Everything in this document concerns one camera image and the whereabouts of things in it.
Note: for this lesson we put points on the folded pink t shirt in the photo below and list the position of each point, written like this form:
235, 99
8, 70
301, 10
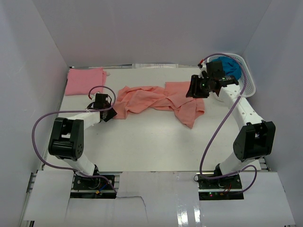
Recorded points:
80, 81

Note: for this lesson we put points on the salmon orange t shirt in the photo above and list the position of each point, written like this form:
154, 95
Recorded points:
172, 97

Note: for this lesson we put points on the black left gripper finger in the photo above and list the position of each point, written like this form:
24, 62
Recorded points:
107, 115
112, 113

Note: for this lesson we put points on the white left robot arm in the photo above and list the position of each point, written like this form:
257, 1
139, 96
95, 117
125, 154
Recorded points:
67, 137

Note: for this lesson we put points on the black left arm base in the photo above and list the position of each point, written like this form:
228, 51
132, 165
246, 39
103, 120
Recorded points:
91, 188

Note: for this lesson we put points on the white plastic basket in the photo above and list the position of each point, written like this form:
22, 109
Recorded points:
246, 78

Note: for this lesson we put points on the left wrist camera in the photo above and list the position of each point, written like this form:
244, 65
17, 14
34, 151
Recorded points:
92, 97

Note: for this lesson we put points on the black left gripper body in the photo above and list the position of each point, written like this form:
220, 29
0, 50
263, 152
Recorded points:
108, 114

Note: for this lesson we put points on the blue t shirt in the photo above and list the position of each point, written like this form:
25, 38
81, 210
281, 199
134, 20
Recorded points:
230, 66

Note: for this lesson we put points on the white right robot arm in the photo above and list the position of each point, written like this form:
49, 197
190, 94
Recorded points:
256, 136

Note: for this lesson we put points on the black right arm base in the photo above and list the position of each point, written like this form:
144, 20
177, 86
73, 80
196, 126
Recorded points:
223, 189

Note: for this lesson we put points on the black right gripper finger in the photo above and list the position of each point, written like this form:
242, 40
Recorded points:
203, 94
192, 87

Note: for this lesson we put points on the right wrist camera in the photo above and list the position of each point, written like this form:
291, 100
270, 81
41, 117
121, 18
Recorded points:
202, 68

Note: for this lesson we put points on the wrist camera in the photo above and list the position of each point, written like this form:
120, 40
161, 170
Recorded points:
202, 68
92, 97

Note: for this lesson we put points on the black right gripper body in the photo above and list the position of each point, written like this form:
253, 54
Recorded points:
197, 86

